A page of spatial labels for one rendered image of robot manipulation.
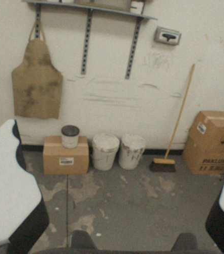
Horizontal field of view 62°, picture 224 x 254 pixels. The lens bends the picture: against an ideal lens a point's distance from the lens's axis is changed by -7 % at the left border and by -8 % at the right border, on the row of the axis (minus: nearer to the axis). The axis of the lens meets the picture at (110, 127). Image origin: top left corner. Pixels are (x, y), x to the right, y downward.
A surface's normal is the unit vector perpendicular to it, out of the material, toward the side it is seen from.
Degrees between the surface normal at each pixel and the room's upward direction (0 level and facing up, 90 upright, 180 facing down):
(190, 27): 90
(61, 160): 89
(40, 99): 89
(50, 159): 90
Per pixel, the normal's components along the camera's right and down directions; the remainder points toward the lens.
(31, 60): 0.48, 0.51
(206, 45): 0.15, 0.55
